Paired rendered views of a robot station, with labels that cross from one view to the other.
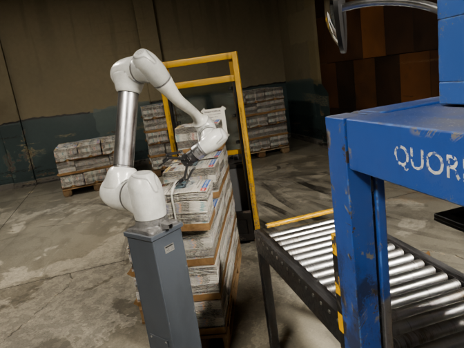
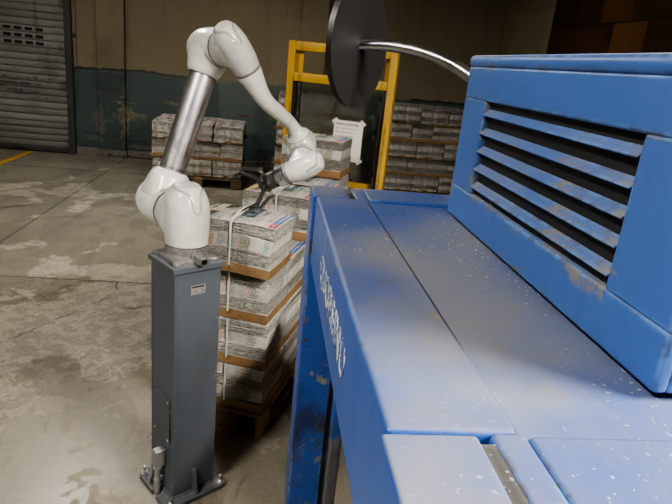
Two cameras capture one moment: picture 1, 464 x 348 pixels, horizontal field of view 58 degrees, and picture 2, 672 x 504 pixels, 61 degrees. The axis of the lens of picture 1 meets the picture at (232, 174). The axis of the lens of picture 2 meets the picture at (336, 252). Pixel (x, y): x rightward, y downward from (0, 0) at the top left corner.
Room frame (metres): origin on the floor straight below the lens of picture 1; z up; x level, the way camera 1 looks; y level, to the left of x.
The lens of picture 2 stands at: (0.02, -0.34, 1.72)
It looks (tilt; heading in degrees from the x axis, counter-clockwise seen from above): 18 degrees down; 6
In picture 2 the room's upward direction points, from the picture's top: 6 degrees clockwise
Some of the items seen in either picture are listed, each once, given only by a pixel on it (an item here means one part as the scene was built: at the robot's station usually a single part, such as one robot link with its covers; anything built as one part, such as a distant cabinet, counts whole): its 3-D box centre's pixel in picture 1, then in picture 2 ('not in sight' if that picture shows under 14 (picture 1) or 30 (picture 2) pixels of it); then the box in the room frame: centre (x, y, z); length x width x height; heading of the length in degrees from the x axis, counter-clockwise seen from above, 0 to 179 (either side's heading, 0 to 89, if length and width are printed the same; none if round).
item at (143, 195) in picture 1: (145, 193); (185, 212); (1.93, 0.42, 1.17); 0.18 x 0.16 x 0.22; 50
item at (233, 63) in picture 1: (244, 146); (377, 182); (3.98, -0.16, 0.97); 0.09 x 0.09 x 1.75; 84
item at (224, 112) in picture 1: (206, 119); (336, 132); (4.03, 0.17, 1.28); 0.57 x 0.01 x 0.65; 84
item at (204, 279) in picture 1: (202, 254); (269, 308); (2.86, 0.30, 0.42); 1.17 x 0.39 x 0.83; 174
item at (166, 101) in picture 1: (177, 154); (287, 169); (4.05, 0.50, 0.97); 0.09 x 0.09 x 1.75; 84
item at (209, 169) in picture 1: (193, 180); (284, 210); (2.99, 0.28, 0.95); 0.38 x 0.29 x 0.23; 84
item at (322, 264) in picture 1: (349, 259); not in sight; (1.75, -0.47, 0.77); 0.47 x 0.05 x 0.05; 104
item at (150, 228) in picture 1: (155, 221); (189, 251); (1.91, 0.40, 1.03); 0.22 x 0.18 x 0.06; 50
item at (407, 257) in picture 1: (365, 271); not in sight; (1.62, -0.50, 0.77); 0.47 x 0.05 x 0.05; 104
